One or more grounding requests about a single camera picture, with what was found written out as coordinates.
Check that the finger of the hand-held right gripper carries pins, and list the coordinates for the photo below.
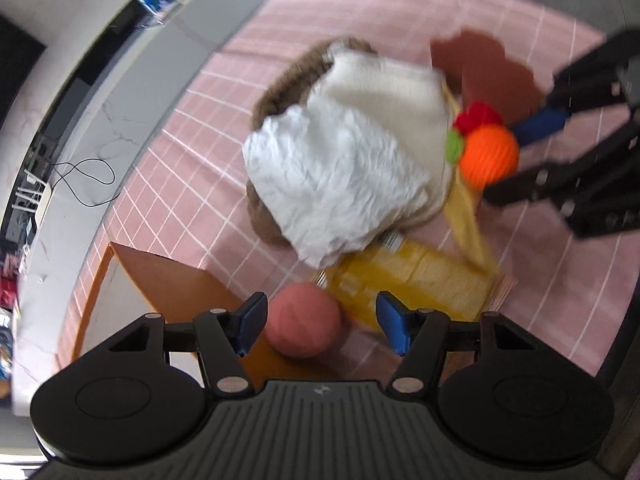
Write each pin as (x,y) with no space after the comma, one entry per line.
(542,125)
(520,185)

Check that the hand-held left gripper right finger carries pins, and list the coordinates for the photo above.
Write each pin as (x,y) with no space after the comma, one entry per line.
(395,321)

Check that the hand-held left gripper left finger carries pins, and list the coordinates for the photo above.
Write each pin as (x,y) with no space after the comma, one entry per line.
(252,320)

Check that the orange knitted ball toy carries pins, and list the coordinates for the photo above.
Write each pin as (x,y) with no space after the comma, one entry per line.
(487,155)

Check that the pink ball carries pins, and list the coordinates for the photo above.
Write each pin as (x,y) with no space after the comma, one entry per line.
(305,320)

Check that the reddish brown felt piece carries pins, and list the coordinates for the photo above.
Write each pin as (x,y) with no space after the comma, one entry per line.
(490,70)

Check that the orange rimmed storage box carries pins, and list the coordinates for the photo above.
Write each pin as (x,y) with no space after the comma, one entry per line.
(165,280)

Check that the brown knotted plush cushion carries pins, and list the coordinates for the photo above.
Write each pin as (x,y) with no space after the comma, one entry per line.
(295,85)

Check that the yellow snack packet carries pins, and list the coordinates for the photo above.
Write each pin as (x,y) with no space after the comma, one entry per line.
(425,275)

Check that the pink checked tablecloth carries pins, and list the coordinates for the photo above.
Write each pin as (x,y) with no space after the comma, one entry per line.
(200,125)

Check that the white marble tv cabinet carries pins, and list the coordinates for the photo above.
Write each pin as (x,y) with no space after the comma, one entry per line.
(125,125)

